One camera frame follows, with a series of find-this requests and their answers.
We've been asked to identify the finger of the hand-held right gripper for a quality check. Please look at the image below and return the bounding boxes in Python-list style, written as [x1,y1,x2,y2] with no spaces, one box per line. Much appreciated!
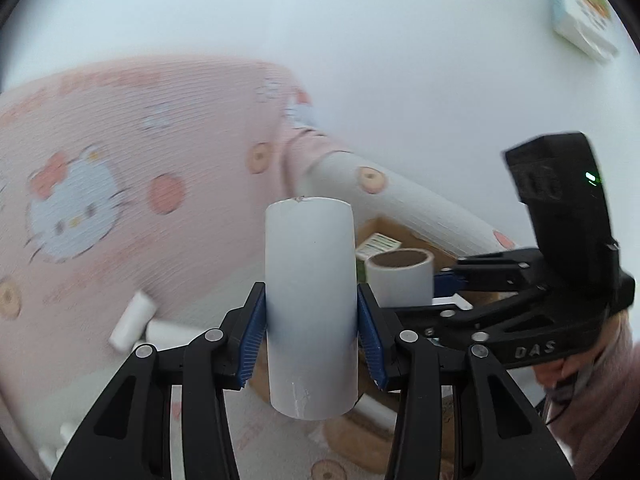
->
[434,247,549,297]
[395,287,551,349]

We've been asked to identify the pink printed blanket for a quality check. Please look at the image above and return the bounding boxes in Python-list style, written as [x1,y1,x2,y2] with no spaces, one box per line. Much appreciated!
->
[0,57,521,480]

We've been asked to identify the white cardboard tube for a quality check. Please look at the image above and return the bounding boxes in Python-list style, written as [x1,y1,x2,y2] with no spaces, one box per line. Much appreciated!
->
[264,197,359,421]
[356,394,397,431]
[365,249,435,309]

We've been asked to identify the brown cardboard box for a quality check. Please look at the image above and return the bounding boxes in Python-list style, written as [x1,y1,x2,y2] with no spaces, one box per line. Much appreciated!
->
[248,216,506,477]

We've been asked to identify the person's right forearm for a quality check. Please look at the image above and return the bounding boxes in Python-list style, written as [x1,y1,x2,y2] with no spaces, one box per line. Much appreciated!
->
[535,307,640,480]

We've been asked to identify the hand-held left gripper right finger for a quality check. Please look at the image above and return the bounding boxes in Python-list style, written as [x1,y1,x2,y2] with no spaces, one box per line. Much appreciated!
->
[356,284,573,480]

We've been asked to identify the pile of white tubes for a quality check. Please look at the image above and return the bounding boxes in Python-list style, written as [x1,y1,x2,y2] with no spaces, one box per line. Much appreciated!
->
[39,290,201,467]

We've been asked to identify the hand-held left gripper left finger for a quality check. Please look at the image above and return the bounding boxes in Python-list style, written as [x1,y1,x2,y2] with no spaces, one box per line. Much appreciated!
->
[52,282,267,480]

